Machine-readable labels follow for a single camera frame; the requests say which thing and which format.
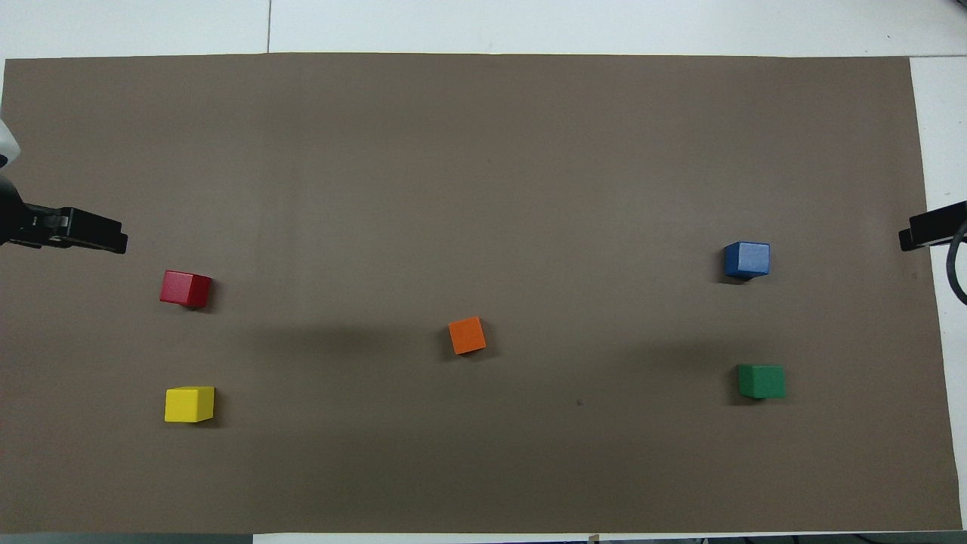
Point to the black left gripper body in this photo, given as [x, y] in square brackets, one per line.
[30, 223]

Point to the red wooden block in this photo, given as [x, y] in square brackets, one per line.
[185, 288]

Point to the blue wooden block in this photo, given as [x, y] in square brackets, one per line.
[748, 259]

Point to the yellow wooden block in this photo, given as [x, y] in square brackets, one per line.
[189, 404]

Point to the green wooden block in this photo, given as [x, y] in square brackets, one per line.
[761, 381]

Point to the orange wooden block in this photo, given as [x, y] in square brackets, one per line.
[467, 335]

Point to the brown table mat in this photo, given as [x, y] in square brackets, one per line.
[483, 189]

